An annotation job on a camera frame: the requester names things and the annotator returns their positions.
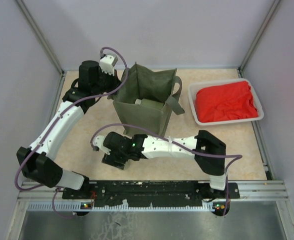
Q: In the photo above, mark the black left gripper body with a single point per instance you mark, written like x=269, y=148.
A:
x=106, y=82

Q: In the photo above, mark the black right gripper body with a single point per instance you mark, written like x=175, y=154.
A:
x=118, y=159

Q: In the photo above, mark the green bottle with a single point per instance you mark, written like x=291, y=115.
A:
x=149, y=103

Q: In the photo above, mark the green canvas bag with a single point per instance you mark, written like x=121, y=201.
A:
x=142, y=83

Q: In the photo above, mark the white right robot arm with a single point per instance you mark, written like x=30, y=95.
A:
x=206, y=149

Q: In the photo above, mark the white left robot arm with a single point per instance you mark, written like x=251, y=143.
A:
x=37, y=161

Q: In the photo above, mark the white plastic basket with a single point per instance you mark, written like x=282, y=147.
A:
x=195, y=87

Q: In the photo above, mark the red cloth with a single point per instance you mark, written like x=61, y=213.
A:
x=228, y=102

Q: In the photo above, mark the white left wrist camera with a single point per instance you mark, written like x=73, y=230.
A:
x=107, y=64

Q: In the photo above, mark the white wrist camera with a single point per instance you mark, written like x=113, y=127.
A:
x=107, y=64
x=97, y=145

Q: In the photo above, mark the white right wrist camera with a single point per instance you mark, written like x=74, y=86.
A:
x=97, y=145

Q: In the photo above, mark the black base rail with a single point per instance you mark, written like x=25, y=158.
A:
x=112, y=193

